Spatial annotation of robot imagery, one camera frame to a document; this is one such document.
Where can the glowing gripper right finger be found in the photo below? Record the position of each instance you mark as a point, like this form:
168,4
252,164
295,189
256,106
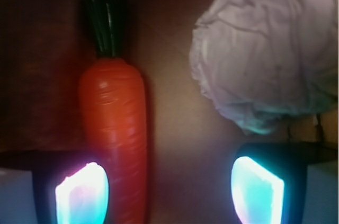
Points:
285,183

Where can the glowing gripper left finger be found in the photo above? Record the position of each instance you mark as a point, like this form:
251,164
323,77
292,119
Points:
66,186

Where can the orange toy carrot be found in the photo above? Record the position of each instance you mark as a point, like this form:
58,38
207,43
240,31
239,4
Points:
113,107

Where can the crumpled white paper ball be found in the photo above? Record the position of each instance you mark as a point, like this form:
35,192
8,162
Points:
262,61

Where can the brown paper bag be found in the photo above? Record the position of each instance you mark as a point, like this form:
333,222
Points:
44,50

